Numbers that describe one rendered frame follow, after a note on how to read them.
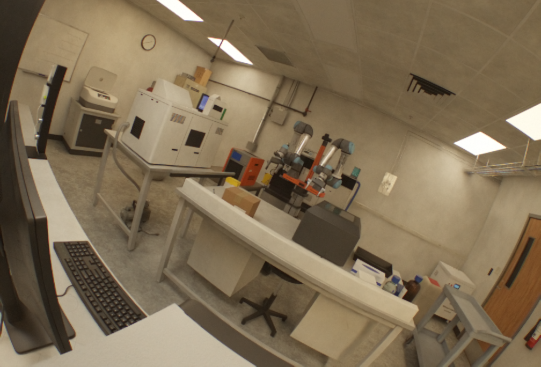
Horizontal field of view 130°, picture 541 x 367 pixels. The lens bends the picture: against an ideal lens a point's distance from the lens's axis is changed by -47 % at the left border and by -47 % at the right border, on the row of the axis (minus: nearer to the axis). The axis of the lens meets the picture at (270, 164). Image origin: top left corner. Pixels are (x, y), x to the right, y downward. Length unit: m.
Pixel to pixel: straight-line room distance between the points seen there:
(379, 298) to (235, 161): 2.58
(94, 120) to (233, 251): 3.21
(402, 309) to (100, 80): 4.97
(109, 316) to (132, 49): 4.72
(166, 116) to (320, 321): 1.94
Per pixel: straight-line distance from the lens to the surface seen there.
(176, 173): 1.82
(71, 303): 0.78
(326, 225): 1.63
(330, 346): 2.01
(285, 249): 1.38
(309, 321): 1.90
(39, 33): 4.49
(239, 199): 1.59
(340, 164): 2.58
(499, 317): 3.93
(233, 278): 1.98
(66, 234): 1.01
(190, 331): 0.25
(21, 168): 0.36
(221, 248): 1.94
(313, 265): 1.37
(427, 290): 3.50
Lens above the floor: 1.51
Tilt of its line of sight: 6 degrees down
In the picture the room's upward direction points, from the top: 24 degrees clockwise
